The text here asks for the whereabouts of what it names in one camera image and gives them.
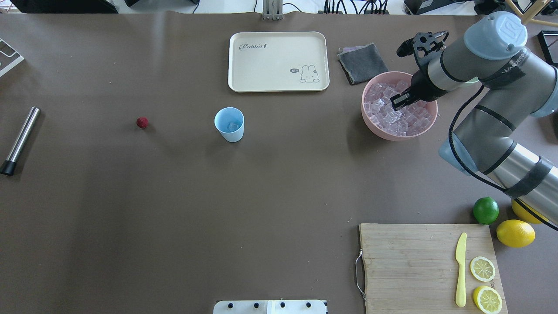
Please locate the yellow plastic knife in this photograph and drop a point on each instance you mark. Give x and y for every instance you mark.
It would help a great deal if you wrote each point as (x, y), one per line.
(460, 257)

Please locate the lemon slice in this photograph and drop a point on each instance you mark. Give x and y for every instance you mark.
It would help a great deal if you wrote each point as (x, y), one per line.
(483, 269)

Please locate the whole lemon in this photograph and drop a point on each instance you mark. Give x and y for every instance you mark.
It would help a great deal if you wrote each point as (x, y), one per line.
(515, 233)
(522, 214)

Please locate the clear ice cube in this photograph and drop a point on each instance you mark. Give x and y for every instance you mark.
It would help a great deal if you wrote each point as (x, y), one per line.
(233, 126)

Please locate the red strawberry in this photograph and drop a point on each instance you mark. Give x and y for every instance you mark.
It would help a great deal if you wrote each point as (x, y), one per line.
(142, 122)

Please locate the cream rabbit serving tray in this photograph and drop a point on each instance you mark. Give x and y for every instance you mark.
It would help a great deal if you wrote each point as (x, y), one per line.
(289, 61)

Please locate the wooden glass stand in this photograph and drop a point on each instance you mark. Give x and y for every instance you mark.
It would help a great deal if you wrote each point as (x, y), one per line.
(528, 16)

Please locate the wooden cutting board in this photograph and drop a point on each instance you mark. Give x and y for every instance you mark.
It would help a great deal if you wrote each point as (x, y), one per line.
(410, 268)

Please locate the green lime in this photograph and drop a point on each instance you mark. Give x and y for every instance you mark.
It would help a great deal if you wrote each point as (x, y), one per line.
(486, 210)

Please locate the steel muddler black tip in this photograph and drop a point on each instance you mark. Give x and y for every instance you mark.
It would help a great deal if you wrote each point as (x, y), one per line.
(9, 165)

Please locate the grey folded cloth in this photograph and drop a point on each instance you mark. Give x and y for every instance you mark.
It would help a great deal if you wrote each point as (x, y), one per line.
(361, 63)

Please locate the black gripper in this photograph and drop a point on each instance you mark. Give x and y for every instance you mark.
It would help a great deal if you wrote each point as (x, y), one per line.
(422, 88)

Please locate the light blue plastic cup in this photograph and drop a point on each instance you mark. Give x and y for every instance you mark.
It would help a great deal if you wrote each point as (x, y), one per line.
(224, 117)

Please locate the pink bowl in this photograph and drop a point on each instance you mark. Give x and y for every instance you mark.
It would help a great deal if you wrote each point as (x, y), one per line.
(380, 117)

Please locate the lemon half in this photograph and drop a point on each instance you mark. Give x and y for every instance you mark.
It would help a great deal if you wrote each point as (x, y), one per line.
(487, 300)

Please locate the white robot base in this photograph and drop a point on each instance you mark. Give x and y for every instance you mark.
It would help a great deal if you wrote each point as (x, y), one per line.
(312, 306)

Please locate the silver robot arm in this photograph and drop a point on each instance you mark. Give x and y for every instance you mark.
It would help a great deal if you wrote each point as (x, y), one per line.
(519, 84)

